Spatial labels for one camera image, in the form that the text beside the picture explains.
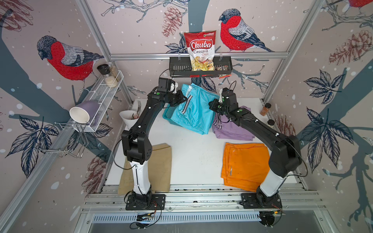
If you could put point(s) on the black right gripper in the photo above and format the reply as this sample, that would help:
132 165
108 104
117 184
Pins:
213 103

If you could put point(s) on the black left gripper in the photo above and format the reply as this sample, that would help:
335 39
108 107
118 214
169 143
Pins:
180 98

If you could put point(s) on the purple pants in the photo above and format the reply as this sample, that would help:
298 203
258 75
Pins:
223 129

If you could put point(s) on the turquoise pants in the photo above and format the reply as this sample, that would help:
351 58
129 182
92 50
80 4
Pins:
194 114

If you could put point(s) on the orange pants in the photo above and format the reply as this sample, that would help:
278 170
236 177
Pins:
245 166

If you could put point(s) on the khaki pants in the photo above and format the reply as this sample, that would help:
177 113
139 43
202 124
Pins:
159 170

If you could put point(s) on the teal plastic basket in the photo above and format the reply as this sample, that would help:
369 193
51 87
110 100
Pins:
169 115

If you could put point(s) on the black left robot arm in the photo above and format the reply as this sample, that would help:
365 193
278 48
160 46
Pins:
135 142

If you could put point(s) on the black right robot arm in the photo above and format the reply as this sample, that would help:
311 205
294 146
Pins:
285 150

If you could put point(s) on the brown spice bottle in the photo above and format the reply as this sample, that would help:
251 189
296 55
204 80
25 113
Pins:
265 109

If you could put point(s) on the white utensil cup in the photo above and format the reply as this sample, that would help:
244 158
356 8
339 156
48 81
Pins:
129 118

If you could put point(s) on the white bottle black cap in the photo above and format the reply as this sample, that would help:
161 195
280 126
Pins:
271 123

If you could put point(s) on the red cassava chips bag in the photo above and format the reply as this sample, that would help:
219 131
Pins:
201 50

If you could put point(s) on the black lidded jar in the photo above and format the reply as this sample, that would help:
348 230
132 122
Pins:
104 70

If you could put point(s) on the lilac mug on rack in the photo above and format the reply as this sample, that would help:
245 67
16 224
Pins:
84 112

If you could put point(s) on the black wire wall basket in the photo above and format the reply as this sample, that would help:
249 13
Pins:
182 68

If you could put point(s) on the white wire wall shelf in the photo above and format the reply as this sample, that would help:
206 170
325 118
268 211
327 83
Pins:
103 94

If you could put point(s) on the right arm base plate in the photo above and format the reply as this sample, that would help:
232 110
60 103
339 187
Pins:
260 201

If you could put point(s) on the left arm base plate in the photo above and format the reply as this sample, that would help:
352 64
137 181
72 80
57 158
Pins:
145 202

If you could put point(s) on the metal wire mug holder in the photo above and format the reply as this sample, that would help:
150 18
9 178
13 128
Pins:
63 139

